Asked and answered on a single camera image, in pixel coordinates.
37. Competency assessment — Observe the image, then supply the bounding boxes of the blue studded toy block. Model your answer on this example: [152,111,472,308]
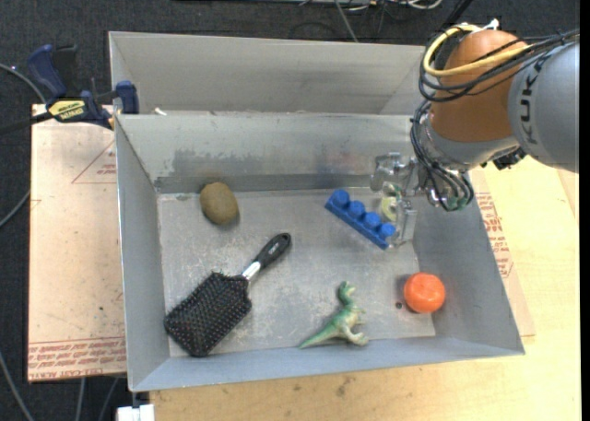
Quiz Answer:
[324,188,398,251]

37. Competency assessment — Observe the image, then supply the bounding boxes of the orange toy fruit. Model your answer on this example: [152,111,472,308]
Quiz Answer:
[403,271,447,315]

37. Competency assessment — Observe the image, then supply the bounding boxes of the green toy dinosaur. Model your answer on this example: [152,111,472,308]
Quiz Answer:
[298,280,371,350]

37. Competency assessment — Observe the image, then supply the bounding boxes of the grey metal bin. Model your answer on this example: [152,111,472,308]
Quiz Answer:
[108,30,525,392]

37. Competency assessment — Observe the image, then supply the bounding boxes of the brown potato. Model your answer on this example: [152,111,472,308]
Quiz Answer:
[198,181,241,227]

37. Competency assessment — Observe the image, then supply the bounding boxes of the black hairbrush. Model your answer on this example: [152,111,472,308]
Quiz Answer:
[162,232,293,358]

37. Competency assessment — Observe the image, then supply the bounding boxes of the brown cardboard board red print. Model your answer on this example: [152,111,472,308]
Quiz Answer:
[27,103,537,383]

